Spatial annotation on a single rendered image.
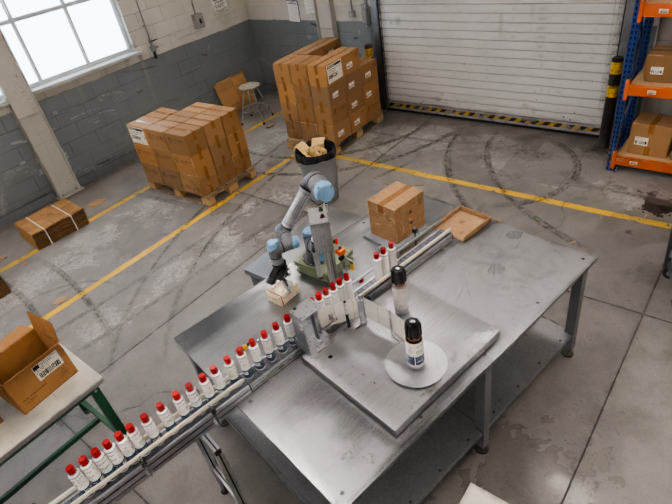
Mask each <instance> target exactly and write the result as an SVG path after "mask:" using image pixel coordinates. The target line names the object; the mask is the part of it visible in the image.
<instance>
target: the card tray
mask: <svg viewBox="0 0 672 504"><path fill-rule="evenodd" d="M441 219H442V221H441V222H440V223H439V224H437V225H436V226H434V227H433V229H434V230H438V229H443V230H445V231H446V230H448V229H449V228H451V231H450V233H452V234H453V238H456V239H458V240H461V241H463V242H465V241H466V240H467V239H469V238H470V237H471V236H473V235H474V234H475V233H477V232H478V231H479V230H480V229H482V228H483V227H484V226H486V225H487V224H488V223H489V222H491V216H489V215H486V214H483V213H480V212H478V211H475V210H472V209H469V208H467V207H464V206H461V205H459V206H458V207H457V208H455V209H454V210H452V211H451V212H450V213H448V214H447V215H445V216H444V217H443V218H441Z"/></svg>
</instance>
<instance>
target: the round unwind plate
mask: <svg viewBox="0 0 672 504"><path fill-rule="evenodd" d="M423 344H424V358H425V365H424V366H423V367H422V368H420V369H412V368H410V367H409V366H408V365H407V356H406V347H405V342H402V343H400V344H398V345H396V346H395V347H394V348H392V349H391V350H390V352H389V353H388V355H387V357H386V360H385V368H386V371H387V373H388V375H389V376H390V378H391V379H392V380H394V381H395V382H396V383H398V384H400V385H402V386H405V387H410V388H422V387H427V386H430V385H432V384H434V383H436V382H438V381H439V380H440V379H441V378H442V377H443V376H444V374H445V373H446V370H447V366H448V362H447V357H446V355H445V353H444V352H443V351H442V349H441V348H439V347H438V346H437V345H435V344H433V343H431V342H428V341H424V340H423Z"/></svg>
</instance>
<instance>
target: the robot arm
mask: <svg viewBox="0 0 672 504"><path fill-rule="evenodd" d="M310 196H311V202H312V203H314V202H316V201H317V200H319V199H320V200H322V201H324V202H325V206H326V209H327V212H328V204H329V203H330V202H331V200H332V198H333V196H334V188H333V186H332V184H331V183H330V182H329V181H328V180H327V179H326V178H325V176H324V175H323V174H322V173H320V172H318V171H313V172H310V173H309V174H307V175H306V176H305V177H304V179H303V180H302V182H301V184H300V189H299V191H298V193H297V195H296V197H295V199H294V200H293V202H292V204H291V206H290V208H289V210H288V212H287V214H286V215H285V217H284V219H283V221H282V223H280V224H278V225H277V226H276V228H275V231H276V234H277V236H278V237H279V239H280V241H278V240H277V239H270V240H268V241H267V243H266V245H267V251H268V254H269V257H270V261H271V264H272V267H273V269H272V271H271V273H270V275H269V277H268V279H267V281H266V283H268V284H270V285H274V284H276V281H277V280H279V281H283V282H282V284H283V285H284V286H285V288H286V289H287V291H288V292H289V293H291V289H290V288H291V286H292V285H293V281H288V279H286V277H287V276H290V275H291V273H289V272H290V269H289V268H288V267H287V264H286V260H285V259H283V257H282V253H285V252H287V251H290V250H293V249H296V248H298V247H300V241H299V239H298V237H297V236H296V235H295V236H292V235H291V233H290V232H291V230H292V228H293V227H294V225H295V223H296V221H297V219H298V218H299V216H300V214H301V212H302V210H303V209H304V207H305V205H306V203H307V201H308V200H309V198H310ZM302 236H303V240H304V244H305V248H306V251H305V260H306V261H307V262H308V263H311V264H315V262H314V258H313V253H312V249H311V248H312V247H314V243H313V238H312V234H311V229H310V226H308V227H306V228H304V230H303V231H302ZM319 259H320V263H321V262H323V261H325V257H324V253H322V254H319ZM286 268H288V269H286ZM288 271H289V272H288Z"/></svg>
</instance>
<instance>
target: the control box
mask: <svg viewBox="0 0 672 504"><path fill-rule="evenodd" d="M322 208H323V210H324V211H323V212H319V209H317V207H316V208H311V209H308V210H307V211H308V217H309V224H310V229H311V234H312V238H313V243H314V248H315V252H316V255H317V254H322V253H327V252H332V251H333V250H334V245H333V240H332V236H331V230H330V225H329V220H328V215H327V210H326V207H323V206H322ZM320 214H324V216H325V218H324V219H320Z"/></svg>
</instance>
